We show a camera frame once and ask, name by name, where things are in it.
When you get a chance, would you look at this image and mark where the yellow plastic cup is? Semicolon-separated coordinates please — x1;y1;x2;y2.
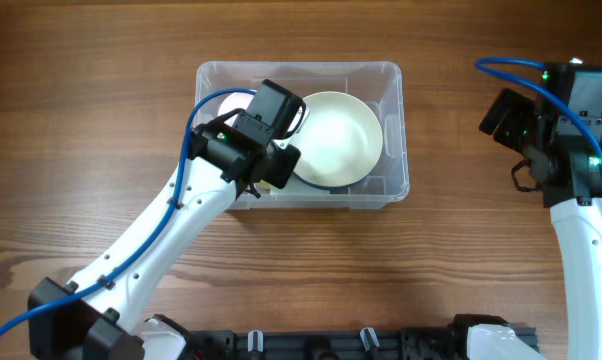
255;181;272;191

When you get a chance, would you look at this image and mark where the dark blue plate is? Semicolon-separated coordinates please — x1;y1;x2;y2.
294;161;377;189

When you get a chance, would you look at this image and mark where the cream plastic plate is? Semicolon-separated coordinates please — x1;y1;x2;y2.
289;91;384;164

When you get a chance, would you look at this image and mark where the pink plastic bowl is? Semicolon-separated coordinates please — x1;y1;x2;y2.
218;92;254;116

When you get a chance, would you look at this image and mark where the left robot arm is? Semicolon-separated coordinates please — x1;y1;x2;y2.
27;80;306;359

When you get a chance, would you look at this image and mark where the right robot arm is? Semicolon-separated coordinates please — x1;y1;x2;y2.
475;58;602;359

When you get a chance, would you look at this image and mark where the clear plastic storage container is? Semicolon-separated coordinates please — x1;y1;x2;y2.
195;61;410;210

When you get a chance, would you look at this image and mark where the right blue cable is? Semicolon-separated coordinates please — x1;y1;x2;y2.
474;57;602;281

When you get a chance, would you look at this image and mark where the blue cable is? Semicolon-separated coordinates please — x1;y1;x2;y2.
0;88;258;360
474;57;602;281

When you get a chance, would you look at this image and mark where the left blue cable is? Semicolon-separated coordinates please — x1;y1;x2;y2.
0;88;258;360

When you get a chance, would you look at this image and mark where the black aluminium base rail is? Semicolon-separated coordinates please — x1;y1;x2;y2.
182;326;469;360

